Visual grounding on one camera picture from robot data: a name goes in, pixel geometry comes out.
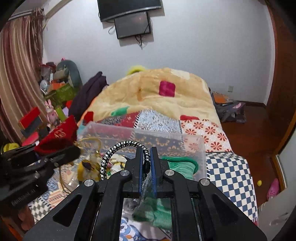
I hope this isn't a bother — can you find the bagged black white cord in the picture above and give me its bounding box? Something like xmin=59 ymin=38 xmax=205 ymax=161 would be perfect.
xmin=99 ymin=140 xmax=158 ymax=202

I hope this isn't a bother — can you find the yellow fuzzy headboard item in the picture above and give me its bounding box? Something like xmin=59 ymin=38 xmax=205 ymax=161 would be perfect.
xmin=126 ymin=65 xmax=146 ymax=76

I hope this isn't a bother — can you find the red box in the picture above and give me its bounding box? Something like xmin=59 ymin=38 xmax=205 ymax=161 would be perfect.
xmin=18 ymin=107 xmax=40 ymax=130

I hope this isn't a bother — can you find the clear plastic storage box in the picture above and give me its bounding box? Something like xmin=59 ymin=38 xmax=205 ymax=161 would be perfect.
xmin=60 ymin=121 xmax=208 ymax=197

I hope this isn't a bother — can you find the grey bag on floor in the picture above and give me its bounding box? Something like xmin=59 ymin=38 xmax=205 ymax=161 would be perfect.
xmin=211 ymin=92 xmax=246 ymax=123

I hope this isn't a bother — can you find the wooden door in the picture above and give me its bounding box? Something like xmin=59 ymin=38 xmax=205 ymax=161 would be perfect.
xmin=266 ymin=1 xmax=295 ymax=156

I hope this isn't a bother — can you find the red drawstring pouch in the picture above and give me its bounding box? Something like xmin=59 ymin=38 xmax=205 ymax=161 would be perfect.
xmin=34 ymin=115 xmax=78 ymax=156

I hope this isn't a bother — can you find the green plush toy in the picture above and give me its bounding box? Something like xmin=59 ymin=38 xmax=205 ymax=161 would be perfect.
xmin=53 ymin=60 xmax=83 ymax=88

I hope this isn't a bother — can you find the pink slipper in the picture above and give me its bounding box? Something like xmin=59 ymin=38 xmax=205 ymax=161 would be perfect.
xmin=266 ymin=178 xmax=280 ymax=201

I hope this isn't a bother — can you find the beige plush blanket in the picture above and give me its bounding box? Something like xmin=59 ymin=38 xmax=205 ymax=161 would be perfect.
xmin=85 ymin=68 xmax=220 ymax=125

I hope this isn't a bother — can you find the striped pink curtain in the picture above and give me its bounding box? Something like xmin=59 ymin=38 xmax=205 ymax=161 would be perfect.
xmin=1 ymin=9 xmax=47 ymax=143

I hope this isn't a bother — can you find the green fuzzy cloth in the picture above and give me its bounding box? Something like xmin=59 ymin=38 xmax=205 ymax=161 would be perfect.
xmin=131 ymin=155 xmax=200 ymax=231

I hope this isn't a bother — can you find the pink bunny figurine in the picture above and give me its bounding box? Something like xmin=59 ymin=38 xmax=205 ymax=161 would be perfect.
xmin=45 ymin=99 xmax=60 ymax=126

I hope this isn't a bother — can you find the black wall television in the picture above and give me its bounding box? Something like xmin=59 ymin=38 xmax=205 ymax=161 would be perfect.
xmin=97 ymin=0 xmax=162 ymax=22

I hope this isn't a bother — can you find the floral cream cloth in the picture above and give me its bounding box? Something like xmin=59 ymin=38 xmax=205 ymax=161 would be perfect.
xmin=107 ymin=154 xmax=127 ymax=176

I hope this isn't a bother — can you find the gold satin pouch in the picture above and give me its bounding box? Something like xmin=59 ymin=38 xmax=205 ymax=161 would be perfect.
xmin=77 ymin=154 xmax=101 ymax=182

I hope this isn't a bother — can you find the patchwork bed quilt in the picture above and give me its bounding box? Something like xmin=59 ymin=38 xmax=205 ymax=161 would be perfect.
xmin=24 ymin=110 xmax=266 ymax=240

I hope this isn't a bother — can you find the small black wall monitor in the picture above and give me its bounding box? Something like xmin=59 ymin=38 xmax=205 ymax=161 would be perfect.
xmin=114 ymin=11 xmax=151 ymax=39

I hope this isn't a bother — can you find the dark purple clothing pile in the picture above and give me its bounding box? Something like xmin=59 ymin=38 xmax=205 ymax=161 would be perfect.
xmin=69 ymin=71 xmax=108 ymax=122

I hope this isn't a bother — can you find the green cardboard box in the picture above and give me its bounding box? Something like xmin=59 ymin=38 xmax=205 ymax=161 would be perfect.
xmin=44 ymin=83 xmax=79 ymax=107

